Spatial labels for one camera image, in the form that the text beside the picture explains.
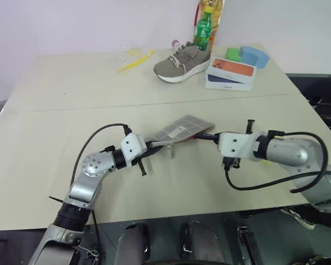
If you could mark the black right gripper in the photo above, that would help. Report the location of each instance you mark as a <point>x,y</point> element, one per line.
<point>231,163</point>

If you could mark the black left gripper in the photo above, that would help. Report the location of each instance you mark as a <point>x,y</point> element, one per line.
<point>142,165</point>

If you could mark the grey grid pouch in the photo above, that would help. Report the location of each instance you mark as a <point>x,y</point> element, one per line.
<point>182,128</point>

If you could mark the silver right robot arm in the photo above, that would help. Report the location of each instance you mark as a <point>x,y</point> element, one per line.
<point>292,154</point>

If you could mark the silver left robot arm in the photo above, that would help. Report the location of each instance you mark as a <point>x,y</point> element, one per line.
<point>92,165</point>

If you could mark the blue printed phone box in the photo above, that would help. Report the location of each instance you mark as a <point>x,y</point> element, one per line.
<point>223,85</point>

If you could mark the orange printed phone box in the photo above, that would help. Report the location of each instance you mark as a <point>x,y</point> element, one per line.
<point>231,70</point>

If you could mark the grey sneaker with white sole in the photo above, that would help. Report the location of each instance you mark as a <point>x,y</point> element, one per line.
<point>182,62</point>

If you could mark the green sponge block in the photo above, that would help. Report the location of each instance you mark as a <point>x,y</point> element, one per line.
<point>234,54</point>

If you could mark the yellow toothbrush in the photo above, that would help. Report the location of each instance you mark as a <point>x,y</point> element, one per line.
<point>135,62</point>

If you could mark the blue plastic container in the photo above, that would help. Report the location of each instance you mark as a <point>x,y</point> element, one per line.
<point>255,56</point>

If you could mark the dark rounded shape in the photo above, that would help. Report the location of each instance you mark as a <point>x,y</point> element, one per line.
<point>201,240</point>
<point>133,243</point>

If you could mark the green plastic drink bottle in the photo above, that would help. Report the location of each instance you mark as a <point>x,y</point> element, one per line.
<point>202,30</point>

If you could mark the black clutter beside table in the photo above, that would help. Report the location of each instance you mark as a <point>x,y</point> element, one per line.
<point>322,102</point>

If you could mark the white shoe on floor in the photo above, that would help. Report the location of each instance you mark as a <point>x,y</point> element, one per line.
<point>299,218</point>

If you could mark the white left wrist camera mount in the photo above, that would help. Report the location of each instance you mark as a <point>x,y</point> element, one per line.
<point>132,146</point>

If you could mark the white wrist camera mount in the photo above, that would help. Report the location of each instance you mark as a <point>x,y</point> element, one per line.
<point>132,146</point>
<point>233,145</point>

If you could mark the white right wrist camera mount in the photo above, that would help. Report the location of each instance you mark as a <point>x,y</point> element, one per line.
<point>233,145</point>

